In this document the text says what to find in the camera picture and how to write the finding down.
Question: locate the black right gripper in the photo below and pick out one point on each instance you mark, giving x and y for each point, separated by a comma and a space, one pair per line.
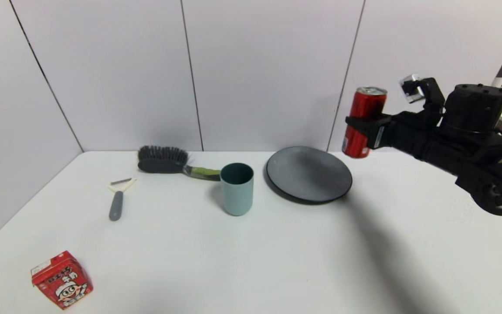
380, 131

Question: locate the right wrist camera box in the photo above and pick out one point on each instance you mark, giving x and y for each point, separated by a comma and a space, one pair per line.
421, 92

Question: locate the red cartoon milk carton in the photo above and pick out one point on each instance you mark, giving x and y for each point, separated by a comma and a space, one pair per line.
61, 281

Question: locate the gray round plate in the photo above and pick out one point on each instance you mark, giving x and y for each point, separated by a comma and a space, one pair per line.
308, 174

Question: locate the teal plastic cup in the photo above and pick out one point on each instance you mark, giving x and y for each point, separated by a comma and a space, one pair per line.
236, 192

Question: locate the red soda can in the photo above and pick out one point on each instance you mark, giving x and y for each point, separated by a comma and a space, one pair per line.
364, 102

